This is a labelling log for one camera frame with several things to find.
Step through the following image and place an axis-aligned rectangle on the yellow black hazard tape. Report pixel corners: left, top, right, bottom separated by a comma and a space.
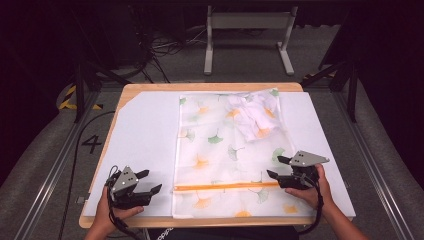
57, 84, 104, 111

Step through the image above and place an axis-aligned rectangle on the leaf print mesh laundry bag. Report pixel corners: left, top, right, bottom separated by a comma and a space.
171, 87, 316, 219

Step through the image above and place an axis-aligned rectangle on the white table cover sheet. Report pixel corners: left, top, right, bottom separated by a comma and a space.
82, 90, 356, 220

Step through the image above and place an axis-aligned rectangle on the person's left hand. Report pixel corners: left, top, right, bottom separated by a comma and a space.
92, 185, 145, 235

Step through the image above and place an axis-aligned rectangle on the person's right hand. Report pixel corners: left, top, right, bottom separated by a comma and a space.
284, 163, 335, 215

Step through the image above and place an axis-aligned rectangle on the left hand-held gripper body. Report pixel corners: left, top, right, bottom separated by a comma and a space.
106, 165, 153, 211

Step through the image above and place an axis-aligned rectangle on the left hand-held gripper cable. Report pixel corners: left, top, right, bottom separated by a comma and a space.
105, 165, 145, 240

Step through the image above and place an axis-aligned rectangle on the tangle of black cables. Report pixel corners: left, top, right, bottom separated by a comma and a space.
131, 6, 208, 84

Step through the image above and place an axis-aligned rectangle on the black metal stand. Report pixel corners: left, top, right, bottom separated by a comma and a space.
300, 59, 360, 123
73, 59, 132, 124

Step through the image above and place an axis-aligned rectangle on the hand-held gripper cable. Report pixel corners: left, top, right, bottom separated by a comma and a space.
294, 174, 326, 236
105, 165, 145, 240

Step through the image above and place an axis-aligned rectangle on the wooden table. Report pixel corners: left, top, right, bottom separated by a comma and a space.
78, 82, 356, 230

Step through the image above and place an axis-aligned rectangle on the white metal stand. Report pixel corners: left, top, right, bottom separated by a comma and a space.
203, 4, 299, 76

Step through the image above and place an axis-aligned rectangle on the person's dark clothing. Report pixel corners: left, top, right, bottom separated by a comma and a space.
145, 225, 300, 240

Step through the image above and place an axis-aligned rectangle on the right hand-held gripper cable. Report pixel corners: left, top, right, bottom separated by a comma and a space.
294, 174, 326, 236

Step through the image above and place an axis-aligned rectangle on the white crumpled garment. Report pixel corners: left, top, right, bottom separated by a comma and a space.
226, 90, 279, 143

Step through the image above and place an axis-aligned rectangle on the aluminium floor rail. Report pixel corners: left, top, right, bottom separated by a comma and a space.
332, 89, 418, 240
13, 89, 102, 240

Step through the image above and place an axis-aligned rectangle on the black floor cable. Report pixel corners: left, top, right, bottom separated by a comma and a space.
58, 110, 116, 240

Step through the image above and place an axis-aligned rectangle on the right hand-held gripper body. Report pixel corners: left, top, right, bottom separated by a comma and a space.
278, 150, 331, 191

